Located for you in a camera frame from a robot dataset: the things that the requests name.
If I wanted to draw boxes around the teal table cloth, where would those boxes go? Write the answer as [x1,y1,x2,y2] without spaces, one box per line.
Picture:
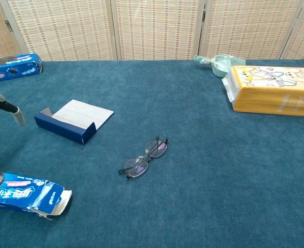
[0,59,304,248]

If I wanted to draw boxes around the closed blue Oreo box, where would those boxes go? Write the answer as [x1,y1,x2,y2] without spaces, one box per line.
[0,52,43,84]

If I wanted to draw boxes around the orange cartoon tissue pack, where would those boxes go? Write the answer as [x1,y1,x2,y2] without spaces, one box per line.
[221,65,304,118]

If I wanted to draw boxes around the mint green dustpan brush set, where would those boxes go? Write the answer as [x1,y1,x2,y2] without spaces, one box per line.
[193,54,247,78]

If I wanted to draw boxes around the bamboo folding screen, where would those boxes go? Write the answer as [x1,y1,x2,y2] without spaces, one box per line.
[0,0,304,62]

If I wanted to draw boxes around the dark-framed eyeglasses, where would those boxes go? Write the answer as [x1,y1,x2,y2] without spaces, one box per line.
[118,136,170,180]

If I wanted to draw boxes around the dark blue glasses case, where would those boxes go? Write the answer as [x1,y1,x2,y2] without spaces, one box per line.
[34,99,115,146]

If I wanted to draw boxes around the opened blue Oreo box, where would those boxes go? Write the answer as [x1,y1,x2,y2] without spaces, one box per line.
[0,170,73,221]

